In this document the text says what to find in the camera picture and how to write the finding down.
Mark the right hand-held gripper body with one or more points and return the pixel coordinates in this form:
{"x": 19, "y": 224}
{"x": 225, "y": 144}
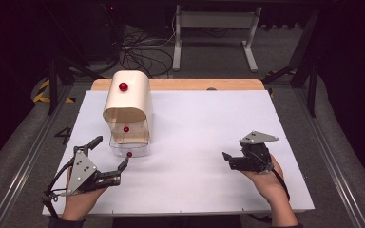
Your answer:
{"x": 255, "y": 155}

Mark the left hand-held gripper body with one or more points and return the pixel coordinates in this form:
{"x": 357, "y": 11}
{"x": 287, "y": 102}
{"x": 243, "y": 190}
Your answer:
{"x": 82, "y": 171}

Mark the clear low drawer red knob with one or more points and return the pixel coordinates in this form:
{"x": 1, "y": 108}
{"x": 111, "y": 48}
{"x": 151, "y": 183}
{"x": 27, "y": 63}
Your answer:
{"x": 129, "y": 154}

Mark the cream bread box with red knobs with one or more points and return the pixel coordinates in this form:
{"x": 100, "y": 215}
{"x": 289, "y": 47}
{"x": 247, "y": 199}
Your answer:
{"x": 128, "y": 95}

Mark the person's left hand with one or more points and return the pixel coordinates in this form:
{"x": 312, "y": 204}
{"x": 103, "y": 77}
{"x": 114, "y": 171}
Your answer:
{"x": 79, "y": 201}

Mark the person's right hand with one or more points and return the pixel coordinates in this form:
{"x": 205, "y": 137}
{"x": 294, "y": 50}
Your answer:
{"x": 269, "y": 183}

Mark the clear tall drawer red knob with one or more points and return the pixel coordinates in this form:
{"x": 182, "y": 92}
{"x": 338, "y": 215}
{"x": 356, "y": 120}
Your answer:
{"x": 126, "y": 129}

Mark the white table cover sheet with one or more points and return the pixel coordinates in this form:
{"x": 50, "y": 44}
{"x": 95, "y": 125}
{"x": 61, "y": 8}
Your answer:
{"x": 187, "y": 177}

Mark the black metal stand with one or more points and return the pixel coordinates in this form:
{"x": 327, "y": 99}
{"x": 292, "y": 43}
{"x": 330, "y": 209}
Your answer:
{"x": 53, "y": 85}
{"x": 312, "y": 95}

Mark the yellow black hazard tape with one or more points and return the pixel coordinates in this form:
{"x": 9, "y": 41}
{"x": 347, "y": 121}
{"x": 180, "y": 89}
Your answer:
{"x": 42, "y": 88}

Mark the black equipment case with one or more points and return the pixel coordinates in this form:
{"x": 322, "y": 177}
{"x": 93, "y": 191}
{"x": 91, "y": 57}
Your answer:
{"x": 98, "y": 31}

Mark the aluminium rail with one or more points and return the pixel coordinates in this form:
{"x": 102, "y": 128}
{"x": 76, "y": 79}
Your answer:
{"x": 342, "y": 190}
{"x": 9, "y": 199}

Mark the white metal stand frame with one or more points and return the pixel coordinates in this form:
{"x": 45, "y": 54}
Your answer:
{"x": 215, "y": 19}

